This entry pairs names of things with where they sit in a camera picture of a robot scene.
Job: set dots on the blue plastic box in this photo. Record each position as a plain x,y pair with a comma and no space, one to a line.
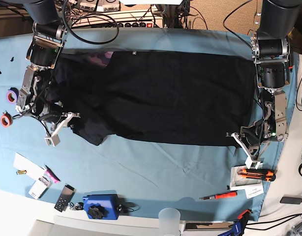
101,207

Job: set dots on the red tape roll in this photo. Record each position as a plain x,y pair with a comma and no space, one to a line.
6,119

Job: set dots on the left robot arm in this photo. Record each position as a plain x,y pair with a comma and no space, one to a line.
273,59

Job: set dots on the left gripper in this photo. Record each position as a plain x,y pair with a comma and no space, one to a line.
257,142

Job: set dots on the orange screwdriver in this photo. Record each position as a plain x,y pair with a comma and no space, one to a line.
220,196

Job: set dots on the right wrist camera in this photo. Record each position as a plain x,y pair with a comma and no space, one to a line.
52,140

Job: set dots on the white business card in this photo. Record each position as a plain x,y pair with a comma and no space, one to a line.
253,191

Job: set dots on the black t-shirt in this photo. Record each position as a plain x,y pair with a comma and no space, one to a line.
161,97

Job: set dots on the frosted plastic cup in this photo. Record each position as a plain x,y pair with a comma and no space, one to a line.
169,222

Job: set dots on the black remote control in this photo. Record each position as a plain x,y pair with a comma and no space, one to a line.
64,198

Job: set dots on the blue orange clamp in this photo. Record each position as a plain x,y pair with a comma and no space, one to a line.
237,229

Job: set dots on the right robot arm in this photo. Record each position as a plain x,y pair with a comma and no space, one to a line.
51,19

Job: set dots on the purple tape roll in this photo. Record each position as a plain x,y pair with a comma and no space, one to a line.
12,95

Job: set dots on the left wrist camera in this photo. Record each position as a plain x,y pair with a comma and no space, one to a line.
252,164

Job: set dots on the power strip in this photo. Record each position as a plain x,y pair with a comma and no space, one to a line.
125,25

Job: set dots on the orange utility knife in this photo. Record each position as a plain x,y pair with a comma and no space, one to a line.
259,174

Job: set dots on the pink marker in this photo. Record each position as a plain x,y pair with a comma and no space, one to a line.
51,175

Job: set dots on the brass battery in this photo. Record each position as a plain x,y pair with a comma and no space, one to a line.
21,172

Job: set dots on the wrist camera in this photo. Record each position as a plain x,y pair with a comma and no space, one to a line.
252,164
52,140

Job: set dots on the white card box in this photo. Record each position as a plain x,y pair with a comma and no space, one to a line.
39,187

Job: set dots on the white paper sheet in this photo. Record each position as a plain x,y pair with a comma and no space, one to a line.
23,164

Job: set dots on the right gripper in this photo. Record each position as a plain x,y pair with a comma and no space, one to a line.
57,120

